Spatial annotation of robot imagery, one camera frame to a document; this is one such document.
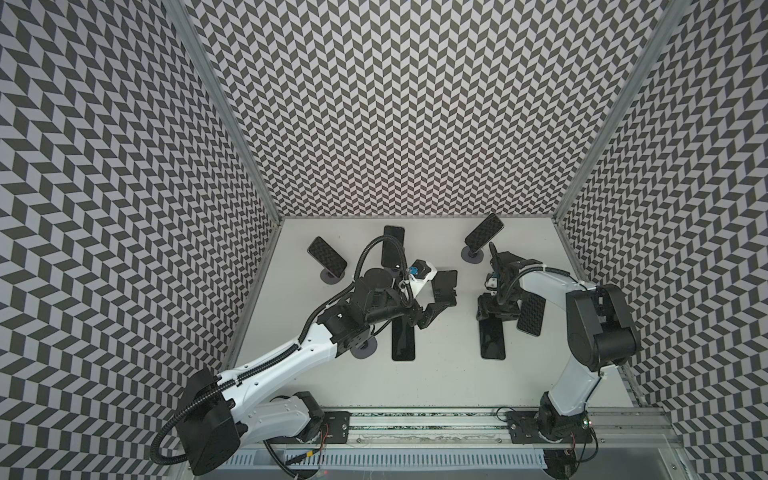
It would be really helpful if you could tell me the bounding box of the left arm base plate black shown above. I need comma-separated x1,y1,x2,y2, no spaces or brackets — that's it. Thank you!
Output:
314,410,351,445

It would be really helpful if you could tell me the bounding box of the aluminium mounting rail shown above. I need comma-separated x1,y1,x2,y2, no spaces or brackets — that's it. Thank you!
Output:
327,407,683,448

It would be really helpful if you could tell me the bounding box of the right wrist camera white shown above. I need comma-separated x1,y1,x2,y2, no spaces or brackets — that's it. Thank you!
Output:
484,273,499,291

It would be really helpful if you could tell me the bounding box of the round grey stand back left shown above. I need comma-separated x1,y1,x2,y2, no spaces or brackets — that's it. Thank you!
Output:
320,268,346,285

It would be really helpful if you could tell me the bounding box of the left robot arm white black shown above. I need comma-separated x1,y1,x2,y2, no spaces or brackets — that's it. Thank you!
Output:
148,235,457,475

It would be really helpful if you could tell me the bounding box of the black folding stand centre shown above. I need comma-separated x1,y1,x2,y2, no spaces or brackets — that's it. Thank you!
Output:
431,270,458,307

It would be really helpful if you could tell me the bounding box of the white-edged phone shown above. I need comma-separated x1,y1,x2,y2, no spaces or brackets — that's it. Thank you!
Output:
391,319,416,362

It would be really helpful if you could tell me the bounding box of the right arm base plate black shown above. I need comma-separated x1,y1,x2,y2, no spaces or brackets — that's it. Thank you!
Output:
503,411,594,446

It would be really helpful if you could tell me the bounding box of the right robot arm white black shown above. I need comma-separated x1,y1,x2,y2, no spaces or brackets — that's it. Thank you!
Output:
476,244,641,443

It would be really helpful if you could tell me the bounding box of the white ventilation grille strip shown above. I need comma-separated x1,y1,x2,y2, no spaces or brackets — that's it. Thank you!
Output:
221,451,548,470

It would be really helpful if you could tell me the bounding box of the round grey stand back right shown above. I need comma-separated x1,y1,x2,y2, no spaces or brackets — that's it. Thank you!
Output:
460,245,484,264

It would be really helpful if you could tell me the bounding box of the round grey stand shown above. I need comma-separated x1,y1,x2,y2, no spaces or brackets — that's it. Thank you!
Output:
320,268,346,285
460,245,484,264
350,336,378,360

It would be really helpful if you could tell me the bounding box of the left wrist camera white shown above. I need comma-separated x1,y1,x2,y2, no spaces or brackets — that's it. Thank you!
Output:
406,259,437,298

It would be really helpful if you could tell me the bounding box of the round grey stand front left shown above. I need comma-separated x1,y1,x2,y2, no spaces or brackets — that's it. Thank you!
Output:
350,336,378,360

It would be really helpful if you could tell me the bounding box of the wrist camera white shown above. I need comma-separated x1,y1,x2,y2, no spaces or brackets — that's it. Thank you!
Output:
484,273,499,291
406,259,437,298

